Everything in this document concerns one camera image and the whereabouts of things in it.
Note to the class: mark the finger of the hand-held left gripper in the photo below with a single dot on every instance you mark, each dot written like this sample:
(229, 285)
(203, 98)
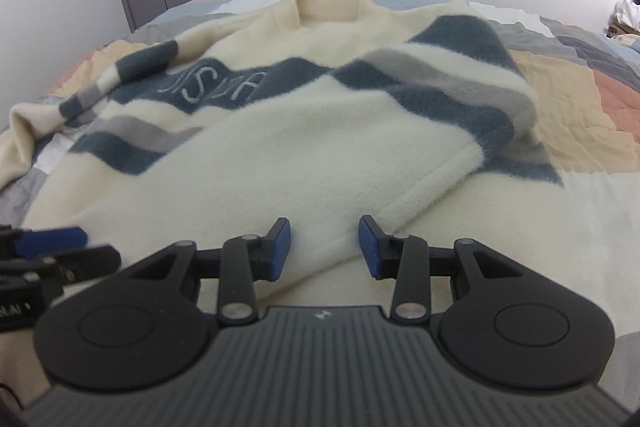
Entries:
(50, 241)
(87, 261)

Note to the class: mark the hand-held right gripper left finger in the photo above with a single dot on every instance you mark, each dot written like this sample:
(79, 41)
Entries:
(281, 252)

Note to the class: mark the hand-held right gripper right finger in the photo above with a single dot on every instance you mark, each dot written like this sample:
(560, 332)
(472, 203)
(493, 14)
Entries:
(368, 251)

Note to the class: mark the cream blue striped fleece sweater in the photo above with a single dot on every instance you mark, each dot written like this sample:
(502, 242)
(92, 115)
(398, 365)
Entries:
(310, 147)

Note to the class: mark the pile of crumpled clothes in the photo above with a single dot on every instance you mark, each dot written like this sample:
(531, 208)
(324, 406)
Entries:
(625, 19)

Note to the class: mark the pastel patchwork quilt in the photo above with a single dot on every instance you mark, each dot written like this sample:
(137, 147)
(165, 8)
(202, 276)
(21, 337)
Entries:
(580, 107)

